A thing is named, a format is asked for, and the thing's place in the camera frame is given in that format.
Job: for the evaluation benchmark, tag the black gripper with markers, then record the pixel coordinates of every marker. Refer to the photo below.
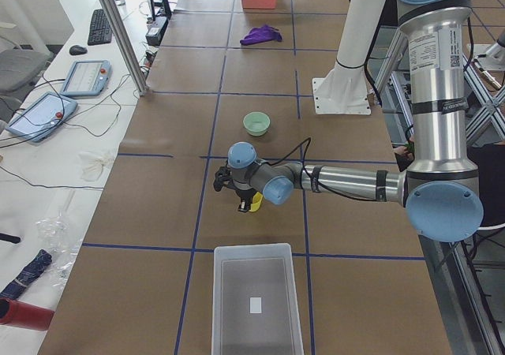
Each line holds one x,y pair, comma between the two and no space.
243,195

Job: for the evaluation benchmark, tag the yellow plastic cup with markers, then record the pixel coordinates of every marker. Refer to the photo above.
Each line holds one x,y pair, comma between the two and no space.
256,202

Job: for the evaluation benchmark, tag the purple microfiber cloth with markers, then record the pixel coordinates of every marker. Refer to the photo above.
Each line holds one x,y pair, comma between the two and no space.
261,34

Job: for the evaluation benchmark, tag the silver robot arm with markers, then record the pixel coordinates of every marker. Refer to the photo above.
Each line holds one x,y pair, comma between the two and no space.
439,189

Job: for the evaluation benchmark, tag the clear plastic storage box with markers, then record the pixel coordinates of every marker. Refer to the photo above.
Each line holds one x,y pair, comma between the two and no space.
255,309

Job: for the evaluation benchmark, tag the black computer box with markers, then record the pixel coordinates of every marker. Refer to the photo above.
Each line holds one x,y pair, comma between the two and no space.
156,31

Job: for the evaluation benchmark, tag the mint green bowl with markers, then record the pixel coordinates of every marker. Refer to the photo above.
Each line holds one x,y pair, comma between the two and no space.
256,123

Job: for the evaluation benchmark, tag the crumpled white tissue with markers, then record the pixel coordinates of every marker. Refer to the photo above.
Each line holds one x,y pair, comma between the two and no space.
93,163

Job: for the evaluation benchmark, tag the crumpled clear plastic wrap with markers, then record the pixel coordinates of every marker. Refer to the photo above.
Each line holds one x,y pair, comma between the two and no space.
62,240

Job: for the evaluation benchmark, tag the far teach pendant tablet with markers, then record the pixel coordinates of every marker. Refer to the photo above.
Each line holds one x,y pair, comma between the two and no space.
86,79

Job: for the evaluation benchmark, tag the teach pendant tablet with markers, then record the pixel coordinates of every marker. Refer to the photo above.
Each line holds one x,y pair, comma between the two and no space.
41,118
86,79

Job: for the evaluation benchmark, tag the folded dark blue umbrella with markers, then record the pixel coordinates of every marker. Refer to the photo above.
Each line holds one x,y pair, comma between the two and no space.
30,273

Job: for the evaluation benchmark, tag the near teach pendant tablet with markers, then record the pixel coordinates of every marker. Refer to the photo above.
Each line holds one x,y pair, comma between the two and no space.
41,118

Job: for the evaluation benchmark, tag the black keyboard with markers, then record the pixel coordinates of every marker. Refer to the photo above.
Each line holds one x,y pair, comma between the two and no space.
100,31

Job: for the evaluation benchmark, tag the black computer mouse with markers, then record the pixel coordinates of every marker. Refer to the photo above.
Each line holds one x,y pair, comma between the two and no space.
77,50

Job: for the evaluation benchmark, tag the red bottle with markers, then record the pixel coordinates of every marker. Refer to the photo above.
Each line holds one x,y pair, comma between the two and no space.
23,315

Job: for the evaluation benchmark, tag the grey office chair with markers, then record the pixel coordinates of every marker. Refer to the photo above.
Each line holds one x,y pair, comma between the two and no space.
19,67

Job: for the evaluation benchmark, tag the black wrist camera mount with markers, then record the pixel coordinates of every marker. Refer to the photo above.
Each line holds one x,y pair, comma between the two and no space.
223,179

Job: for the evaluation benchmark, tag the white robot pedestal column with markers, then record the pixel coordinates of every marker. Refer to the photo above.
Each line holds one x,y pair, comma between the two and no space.
344,89

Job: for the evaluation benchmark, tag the aluminium frame post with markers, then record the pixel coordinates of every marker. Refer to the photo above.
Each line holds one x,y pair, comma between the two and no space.
124,44

